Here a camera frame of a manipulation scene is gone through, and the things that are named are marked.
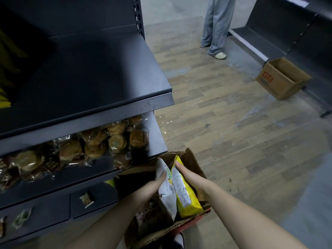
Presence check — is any clear green packet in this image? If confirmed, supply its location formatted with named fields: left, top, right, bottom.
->
left=11, top=207, right=34, bottom=229

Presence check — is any person's left forearm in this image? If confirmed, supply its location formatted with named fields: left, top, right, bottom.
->
left=66, top=190, right=156, bottom=249

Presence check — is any white snack packet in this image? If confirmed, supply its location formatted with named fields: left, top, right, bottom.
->
left=155, top=157, right=178, bottom=222

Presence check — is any person's right black shoe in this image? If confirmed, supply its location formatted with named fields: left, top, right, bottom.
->
left=171, top=232, right=185, bottom=249

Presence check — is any dark grey metal shelf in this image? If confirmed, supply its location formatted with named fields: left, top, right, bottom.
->
left=0, top=0, right=175, bottom=244

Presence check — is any small white-brown packet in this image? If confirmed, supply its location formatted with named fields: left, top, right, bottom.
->
left=79, top=192, right=95, bottom=209

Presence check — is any pile of wrapped pastries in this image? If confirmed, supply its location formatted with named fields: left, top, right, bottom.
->
left=0, top=115, right=151, bottom=193

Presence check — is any person's right hand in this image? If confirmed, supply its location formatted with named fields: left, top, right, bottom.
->
left=174, top=161, right=216, bottom=202

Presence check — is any person's right forearm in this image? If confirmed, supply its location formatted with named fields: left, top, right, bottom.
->
left=205, top=183, right=303, bottom=249

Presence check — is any person's left hand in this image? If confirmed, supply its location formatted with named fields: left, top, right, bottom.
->
left=140, top=170, right=167, bottom=204

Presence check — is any brown cardboard box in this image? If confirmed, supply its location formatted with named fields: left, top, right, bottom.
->
left=114, top=147, right=212, bottom=249

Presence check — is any yellow snack packet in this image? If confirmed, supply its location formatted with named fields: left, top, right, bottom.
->
left=0, top=29, right=28, bottom=87
left=170, top=155, right=204, bottom=219
left=0, top=86, right=12, bottom=109

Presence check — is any tan carton with red print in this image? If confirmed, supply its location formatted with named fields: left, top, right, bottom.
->
left=255, top=57, right=313, bottom=101

